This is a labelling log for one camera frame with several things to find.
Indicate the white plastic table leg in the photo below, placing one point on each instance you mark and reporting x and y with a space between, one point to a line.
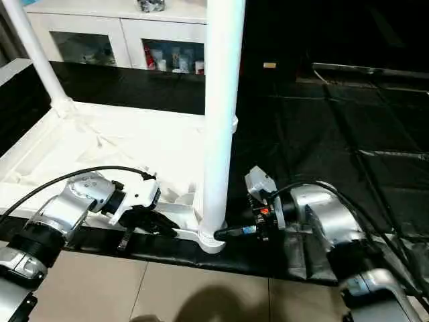
221 84
234 124
37 57

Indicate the white canister red base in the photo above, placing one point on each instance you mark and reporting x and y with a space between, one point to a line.
199 67

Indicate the white glass-door cabinet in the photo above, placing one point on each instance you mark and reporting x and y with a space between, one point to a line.
127 30

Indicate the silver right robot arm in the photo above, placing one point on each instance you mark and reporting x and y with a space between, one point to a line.
321 208

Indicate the black metal rail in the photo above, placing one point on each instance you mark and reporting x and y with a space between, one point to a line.
352 68

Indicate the red labelled package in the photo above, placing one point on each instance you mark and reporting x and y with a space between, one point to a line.
149 58

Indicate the white plastic table top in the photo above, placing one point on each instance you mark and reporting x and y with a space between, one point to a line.
117 134

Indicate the small tan label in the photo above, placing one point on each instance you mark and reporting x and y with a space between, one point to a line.
269 64

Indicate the black work mat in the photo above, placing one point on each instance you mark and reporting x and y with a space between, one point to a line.
318 134

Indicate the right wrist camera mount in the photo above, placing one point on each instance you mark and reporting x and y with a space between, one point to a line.
258 179

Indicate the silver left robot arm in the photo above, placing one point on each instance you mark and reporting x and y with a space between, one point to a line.
77 198

